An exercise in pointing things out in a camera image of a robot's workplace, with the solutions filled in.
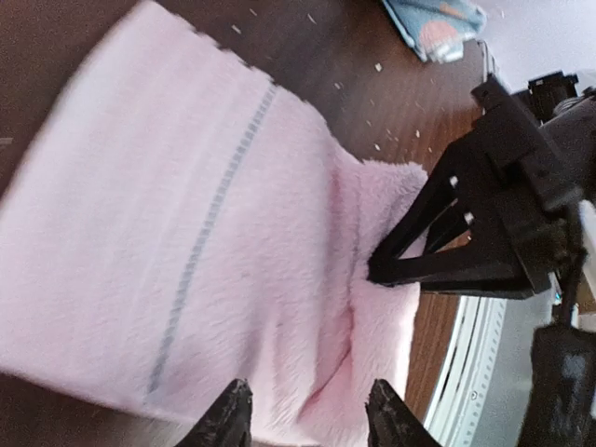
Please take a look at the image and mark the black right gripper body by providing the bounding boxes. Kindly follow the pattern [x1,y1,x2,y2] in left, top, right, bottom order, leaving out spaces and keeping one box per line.
[472,74,595,298]

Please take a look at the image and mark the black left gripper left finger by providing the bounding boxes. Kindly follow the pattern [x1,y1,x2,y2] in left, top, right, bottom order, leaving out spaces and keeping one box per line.
[179,379,252,447]

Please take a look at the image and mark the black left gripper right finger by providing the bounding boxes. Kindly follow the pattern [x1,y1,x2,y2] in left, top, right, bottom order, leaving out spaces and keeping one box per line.
[365,379,440,447]

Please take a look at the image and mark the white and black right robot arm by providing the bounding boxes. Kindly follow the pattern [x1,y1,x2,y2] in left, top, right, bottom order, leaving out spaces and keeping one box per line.
[368,73,595,446]

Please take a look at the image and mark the large pink towel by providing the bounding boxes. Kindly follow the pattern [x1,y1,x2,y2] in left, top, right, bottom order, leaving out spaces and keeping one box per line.
[1,1,427,446]

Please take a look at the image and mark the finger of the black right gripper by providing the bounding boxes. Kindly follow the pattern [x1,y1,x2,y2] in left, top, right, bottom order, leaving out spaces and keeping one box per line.
[369,142,494,279]
[372,218,540,298]

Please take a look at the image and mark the blue patterned crumpled cloth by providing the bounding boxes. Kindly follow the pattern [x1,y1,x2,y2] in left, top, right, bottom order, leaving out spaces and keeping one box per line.
[382,0,487,63]

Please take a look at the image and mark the aluminium front rail frame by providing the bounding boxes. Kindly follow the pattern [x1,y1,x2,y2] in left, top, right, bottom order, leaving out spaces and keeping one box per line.
[423,296,507,446]

